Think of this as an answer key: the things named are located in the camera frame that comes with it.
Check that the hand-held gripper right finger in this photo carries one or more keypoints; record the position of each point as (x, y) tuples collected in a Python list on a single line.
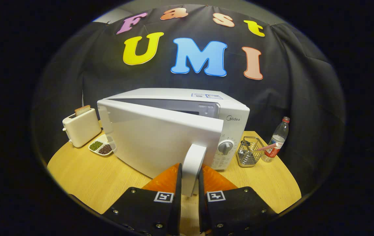
[(202, 213)]

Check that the cream bread toaster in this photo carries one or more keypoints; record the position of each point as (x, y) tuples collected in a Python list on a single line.
[(82, 127)]

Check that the clear bottle red label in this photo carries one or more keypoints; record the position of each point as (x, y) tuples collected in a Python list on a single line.
[(280, 134)]

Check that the white divided bean dish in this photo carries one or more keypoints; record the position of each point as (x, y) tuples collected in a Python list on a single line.
[(96, 146)]

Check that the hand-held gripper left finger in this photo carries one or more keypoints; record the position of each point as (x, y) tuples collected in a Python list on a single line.
[(176, 216)]

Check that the white toaster oven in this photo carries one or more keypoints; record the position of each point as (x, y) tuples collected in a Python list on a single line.
[(160, 141)]

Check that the red striped straw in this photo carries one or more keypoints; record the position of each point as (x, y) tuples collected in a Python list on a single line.
[(267, 147)]

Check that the black backdrop cloth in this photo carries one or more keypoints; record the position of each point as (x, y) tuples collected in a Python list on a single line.
[(305, 98)]

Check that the toasted bread slice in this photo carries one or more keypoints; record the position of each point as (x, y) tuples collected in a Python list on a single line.
[(82, 110)]

